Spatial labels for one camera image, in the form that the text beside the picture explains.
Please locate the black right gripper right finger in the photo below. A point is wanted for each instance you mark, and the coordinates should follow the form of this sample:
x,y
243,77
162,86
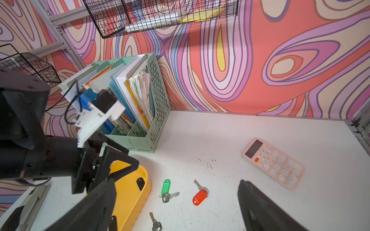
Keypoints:
x,y
260,213

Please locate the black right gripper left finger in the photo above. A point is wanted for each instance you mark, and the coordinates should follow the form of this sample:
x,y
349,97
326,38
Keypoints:
x,y
92,213

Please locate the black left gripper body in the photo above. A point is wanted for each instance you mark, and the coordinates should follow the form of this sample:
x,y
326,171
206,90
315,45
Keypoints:
x,y
94,166

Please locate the yellow plastic storage box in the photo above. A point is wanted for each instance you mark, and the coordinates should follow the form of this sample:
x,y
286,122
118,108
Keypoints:
x,y
130,200

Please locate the key with red tag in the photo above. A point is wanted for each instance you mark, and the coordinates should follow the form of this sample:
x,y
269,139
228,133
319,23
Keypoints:
x,y
201,195

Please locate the bare silver key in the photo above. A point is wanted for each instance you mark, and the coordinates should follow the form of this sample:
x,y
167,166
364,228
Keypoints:
x,y
157,226

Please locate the key with green tag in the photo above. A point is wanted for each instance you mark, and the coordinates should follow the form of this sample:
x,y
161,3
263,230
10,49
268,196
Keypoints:
x,y
165,192

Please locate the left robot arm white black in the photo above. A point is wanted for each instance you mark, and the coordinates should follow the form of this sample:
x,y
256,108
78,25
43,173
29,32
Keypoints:
x,y
27,153

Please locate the pink calculator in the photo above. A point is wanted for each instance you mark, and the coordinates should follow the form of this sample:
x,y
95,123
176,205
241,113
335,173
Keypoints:
x,y
274,162

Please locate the black stapler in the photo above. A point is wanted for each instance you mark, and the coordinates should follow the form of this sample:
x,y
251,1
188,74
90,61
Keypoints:
x,y
23,217

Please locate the green file organizer rack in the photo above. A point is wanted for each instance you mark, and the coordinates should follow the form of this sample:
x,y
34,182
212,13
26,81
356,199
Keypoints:
x,y
123,98

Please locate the white binder in rack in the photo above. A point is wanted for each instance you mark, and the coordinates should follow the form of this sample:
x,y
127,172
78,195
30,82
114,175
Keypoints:
x,y
122,80

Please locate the yellow sticky note pad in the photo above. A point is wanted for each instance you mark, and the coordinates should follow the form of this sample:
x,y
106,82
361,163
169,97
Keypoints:
x,y
201,15

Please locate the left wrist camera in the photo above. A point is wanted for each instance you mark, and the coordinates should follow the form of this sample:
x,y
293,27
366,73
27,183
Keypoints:
x,y
104,107

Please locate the black wire basket left wall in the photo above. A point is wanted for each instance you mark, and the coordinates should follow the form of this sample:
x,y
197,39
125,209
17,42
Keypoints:
x,y
28,63

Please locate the black wire basket wall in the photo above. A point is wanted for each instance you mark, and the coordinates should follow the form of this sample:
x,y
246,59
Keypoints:
x,y
117,17
28,63

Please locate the black wire basket back wall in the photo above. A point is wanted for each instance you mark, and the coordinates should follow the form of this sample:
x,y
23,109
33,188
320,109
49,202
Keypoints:
x,y
117,17

